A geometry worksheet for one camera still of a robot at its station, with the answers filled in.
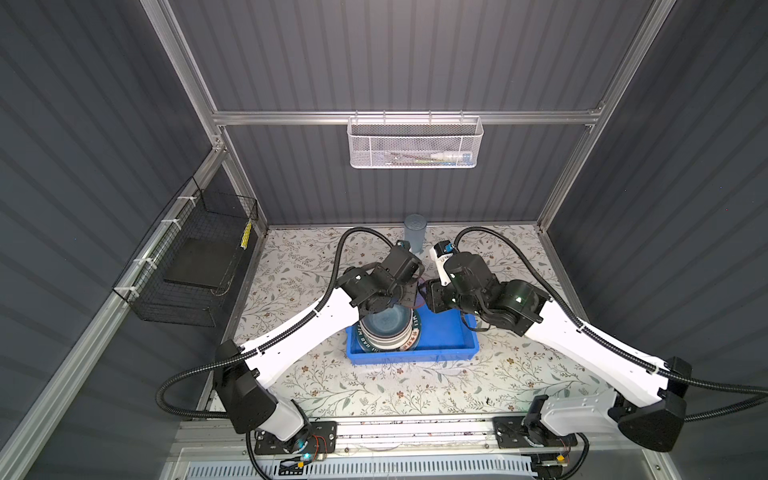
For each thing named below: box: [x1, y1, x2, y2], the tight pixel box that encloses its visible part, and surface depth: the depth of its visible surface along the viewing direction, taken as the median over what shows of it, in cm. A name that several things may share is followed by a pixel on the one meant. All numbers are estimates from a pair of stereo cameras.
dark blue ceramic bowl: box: [361, 303, 413, 338], surface depth 86 cm
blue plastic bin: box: [346, 304, 480, 366], surface depth 88 cm
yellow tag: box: [240, 220, 253, 251], surface depth 84 cm
